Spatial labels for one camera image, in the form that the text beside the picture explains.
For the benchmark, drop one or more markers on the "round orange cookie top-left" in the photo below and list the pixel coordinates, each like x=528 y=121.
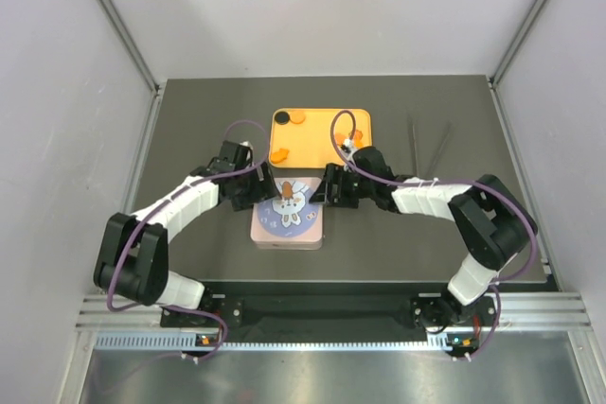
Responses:
x=297 y=117

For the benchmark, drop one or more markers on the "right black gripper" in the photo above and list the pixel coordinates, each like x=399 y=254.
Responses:
x=335 y=173

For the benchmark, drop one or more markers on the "orange leaf cookie lower-right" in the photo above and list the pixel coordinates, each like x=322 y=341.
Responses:
x=340 y=139

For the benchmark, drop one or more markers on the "pink cookie tin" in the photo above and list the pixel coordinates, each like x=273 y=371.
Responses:
x=299 y=243

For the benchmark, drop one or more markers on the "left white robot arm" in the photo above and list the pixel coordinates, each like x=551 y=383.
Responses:
x=133 y=259

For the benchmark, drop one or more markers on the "slotted cable duct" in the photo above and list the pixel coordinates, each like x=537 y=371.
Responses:
x=189 y=341

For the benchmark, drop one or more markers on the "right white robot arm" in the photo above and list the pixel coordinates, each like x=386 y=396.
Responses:
x=493 y=225

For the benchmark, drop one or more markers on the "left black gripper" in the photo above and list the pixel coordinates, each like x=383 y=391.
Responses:
x=263 y=189

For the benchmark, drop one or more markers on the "orange fish cookie left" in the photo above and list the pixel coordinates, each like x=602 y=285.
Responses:
x=279 y=156

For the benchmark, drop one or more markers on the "black sandwich cookie top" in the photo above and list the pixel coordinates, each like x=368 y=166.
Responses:
x=282 y=118

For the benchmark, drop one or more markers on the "silver tin lid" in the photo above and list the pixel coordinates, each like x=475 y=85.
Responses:
x=290 y=213

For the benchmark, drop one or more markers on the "metal tongs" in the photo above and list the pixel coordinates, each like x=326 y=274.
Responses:
x=427 y=149

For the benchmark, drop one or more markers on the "yellow cookie tray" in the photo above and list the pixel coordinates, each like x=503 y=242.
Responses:
x=310 y=143

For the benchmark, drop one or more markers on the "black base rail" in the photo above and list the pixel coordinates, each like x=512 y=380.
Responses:
x=272 y=311

